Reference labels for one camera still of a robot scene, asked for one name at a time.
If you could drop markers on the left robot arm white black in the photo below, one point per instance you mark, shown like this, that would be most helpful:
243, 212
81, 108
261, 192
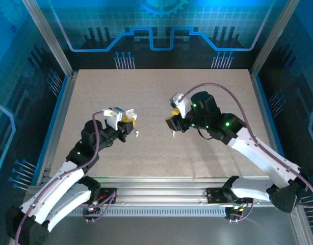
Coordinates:
57, 186

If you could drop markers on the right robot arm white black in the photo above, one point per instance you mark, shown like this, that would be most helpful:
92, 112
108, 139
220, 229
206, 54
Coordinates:
263, 158

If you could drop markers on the blue table edge strip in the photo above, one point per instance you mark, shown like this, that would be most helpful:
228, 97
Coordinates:
59, 102
262, 89

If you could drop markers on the controller board with LED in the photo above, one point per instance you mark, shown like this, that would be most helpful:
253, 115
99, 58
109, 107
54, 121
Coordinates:
234, 211
91, 210

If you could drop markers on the aluminium table side rail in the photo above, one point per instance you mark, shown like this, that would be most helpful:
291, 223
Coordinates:
257, 89
66, 102

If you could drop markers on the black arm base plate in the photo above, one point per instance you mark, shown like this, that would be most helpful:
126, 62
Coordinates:
108, 192
215, 195

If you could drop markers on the wide aluminium mounting rail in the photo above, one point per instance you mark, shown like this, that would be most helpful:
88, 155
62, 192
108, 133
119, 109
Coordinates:
159, 191

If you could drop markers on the aluminium frame post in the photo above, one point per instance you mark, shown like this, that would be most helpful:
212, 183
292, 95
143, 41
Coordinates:
50, 38
270, 38

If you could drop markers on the grey metal base plate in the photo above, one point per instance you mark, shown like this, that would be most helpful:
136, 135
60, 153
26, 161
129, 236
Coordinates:
159, 232

